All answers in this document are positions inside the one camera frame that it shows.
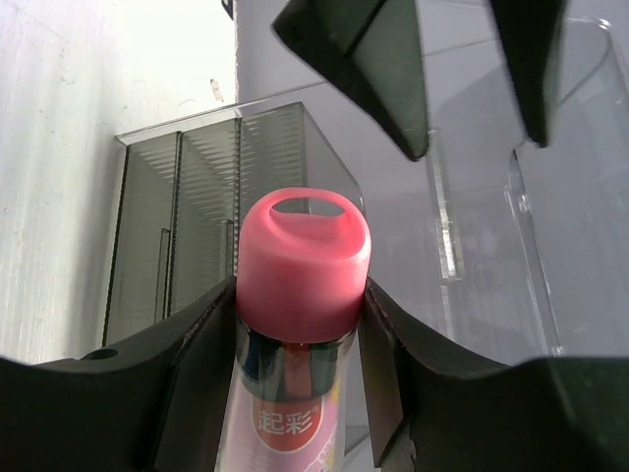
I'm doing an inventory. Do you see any clear acrylic drawer organizer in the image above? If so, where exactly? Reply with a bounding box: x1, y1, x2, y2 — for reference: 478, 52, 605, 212
101, 17, 629, 458

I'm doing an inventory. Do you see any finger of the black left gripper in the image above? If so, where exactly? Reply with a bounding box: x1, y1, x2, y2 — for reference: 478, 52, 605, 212
490, 0, 568, 148
272, 0, 429, 160

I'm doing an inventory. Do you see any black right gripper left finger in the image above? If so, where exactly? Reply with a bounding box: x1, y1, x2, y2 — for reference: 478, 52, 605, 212
1, 278, 236, 471

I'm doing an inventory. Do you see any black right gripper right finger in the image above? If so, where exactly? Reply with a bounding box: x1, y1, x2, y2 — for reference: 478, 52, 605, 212
359, 281, 628, 471

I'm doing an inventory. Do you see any pink-capped marker tube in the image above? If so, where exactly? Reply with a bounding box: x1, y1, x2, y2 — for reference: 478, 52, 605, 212
216, 187, 372, 471

